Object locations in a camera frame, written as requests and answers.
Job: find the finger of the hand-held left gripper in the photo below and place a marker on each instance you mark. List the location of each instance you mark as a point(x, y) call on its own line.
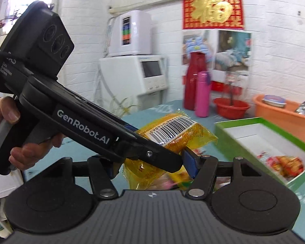
point(129, 128)
point(155, 155)

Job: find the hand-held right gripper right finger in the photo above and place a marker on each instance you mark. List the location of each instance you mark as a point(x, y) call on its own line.
point(190, 164)

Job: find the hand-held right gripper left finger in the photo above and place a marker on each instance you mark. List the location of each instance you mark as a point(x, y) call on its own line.
point(99, 175)

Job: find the large yellow snack packet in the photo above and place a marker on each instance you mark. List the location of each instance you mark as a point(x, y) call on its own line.
point(193, 134)

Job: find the green cardboard box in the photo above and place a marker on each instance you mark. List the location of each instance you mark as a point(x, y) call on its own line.
point(226, 137)

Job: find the person's left hand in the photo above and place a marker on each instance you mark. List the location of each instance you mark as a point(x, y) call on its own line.
point(5, 109)

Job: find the teal tablecloth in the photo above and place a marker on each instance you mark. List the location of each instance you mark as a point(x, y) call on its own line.
point(155, 110)

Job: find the white machine with screen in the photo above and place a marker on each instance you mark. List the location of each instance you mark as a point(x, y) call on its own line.
point(132, 81)

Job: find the window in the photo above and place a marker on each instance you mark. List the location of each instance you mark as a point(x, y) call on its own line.
point(30, 2)

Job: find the red plastic basin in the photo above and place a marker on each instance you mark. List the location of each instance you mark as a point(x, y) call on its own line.
point(231, 110)

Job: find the pink bottle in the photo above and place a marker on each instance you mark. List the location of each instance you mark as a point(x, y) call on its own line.
point(202, 96)

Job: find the red thermos flask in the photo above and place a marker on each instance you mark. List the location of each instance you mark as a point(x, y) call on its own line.
point(192, 81)

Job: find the glass jar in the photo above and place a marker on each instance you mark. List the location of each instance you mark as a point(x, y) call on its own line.
point(232, 86)

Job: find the white water purifier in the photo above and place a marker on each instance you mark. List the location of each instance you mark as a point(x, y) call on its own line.
point(132, 33)

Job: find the pink orange snack packet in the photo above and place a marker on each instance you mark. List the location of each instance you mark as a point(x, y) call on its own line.
point(287, 165)

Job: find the orange plastic basin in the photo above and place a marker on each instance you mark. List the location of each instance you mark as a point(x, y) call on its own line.
point(282, 119)

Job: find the blue lid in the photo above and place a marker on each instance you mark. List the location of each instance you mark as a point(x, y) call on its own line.
point(274, 101)

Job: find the bedding wall poster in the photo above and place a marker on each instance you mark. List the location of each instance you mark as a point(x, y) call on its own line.
point(233, 50)
point(193, 43)

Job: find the red gold wall poster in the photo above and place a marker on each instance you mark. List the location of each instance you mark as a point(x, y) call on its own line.
point(213, 7)

